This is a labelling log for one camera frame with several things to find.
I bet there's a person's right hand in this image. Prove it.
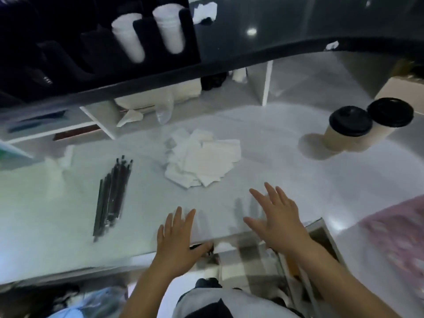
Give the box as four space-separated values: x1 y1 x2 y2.
243 182 314 254

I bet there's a brown cardboard box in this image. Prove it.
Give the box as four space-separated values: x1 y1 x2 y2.
374 74 424 114

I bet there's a white paper cone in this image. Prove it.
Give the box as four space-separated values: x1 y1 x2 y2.
116 109 145 128

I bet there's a bundle of black wrapped straws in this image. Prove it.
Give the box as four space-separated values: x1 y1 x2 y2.
92 155 134 243

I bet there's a pink patterned plastic bag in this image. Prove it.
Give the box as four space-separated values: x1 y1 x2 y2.
360 195 424 310

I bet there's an open drawer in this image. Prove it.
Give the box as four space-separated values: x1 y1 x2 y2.
190 218 348 310

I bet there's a black cup organizer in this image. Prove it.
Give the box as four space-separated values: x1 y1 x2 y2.
0 0 201 96

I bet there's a clear plastic cup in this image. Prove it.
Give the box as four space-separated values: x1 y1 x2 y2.
155 93 175 125

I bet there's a white shelf board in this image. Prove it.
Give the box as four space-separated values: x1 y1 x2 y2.
0 106 116 144

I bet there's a beige paper package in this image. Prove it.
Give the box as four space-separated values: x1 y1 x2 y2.
114 78 203 110

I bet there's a person's left hand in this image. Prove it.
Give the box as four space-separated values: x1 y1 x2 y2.
155 206 214 280

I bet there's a person's right forearm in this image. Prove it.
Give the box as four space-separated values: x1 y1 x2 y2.
293 239 403 318

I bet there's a pile of white paper napkins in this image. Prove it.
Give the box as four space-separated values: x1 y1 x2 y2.
164 128 242 189

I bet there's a stack of white cups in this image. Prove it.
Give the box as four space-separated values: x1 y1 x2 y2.
111 13 146 63
152 3 186 55

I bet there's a crumpled white napkin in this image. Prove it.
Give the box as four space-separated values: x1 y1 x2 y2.
191 1 218 25

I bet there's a person's left forearm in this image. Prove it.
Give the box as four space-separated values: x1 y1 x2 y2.
119 261 186 318

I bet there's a person's white and dark clothing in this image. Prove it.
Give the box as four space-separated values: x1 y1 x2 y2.
172 277 300 318

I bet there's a paper coffee cup black lid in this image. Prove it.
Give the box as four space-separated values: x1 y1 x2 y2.
351 97 415 153
322 105 373 153

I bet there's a white shelf divider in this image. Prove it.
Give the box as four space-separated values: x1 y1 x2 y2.
261 60 274 106

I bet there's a clear plastic bag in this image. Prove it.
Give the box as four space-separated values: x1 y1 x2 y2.
46 286 128 318

